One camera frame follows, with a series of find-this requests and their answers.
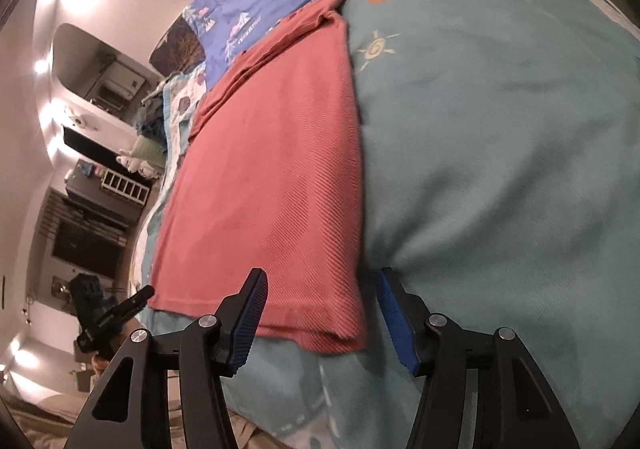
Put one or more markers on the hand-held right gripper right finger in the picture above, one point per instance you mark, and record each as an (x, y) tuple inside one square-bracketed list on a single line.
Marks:
[(398, 324)]

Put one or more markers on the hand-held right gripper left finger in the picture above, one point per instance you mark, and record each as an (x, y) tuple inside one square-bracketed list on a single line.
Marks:
[(248, 324)]

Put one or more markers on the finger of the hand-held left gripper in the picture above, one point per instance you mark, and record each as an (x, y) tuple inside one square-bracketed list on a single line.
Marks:
[(132, 304)]

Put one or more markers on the salmon pink t-shirt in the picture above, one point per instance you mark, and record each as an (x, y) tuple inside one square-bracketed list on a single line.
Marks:
[(275, 179)]

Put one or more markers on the pile of clothes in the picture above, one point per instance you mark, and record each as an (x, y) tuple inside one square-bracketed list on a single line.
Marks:
[(150, 121)]

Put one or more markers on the dark storage shelf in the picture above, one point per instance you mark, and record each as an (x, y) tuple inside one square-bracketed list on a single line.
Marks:
[(85, 244)]

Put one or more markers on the white rack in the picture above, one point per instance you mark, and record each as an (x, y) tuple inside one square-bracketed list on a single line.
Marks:
[(125, 186)]

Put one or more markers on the white plush toy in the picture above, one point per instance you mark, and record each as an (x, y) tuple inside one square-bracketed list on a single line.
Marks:
[(132, 163)]

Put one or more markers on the pale green cushion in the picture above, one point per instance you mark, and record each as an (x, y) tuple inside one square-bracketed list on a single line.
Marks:
[(147, 149)]

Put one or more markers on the teal printed quilt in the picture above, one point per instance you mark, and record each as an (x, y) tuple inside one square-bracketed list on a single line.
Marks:
[(475, 154)]

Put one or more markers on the white cabinet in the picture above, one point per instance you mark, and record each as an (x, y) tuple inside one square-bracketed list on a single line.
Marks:
[(117, 81)]

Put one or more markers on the dark printed mattress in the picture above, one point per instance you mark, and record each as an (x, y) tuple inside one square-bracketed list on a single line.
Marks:
[(177, 49)]

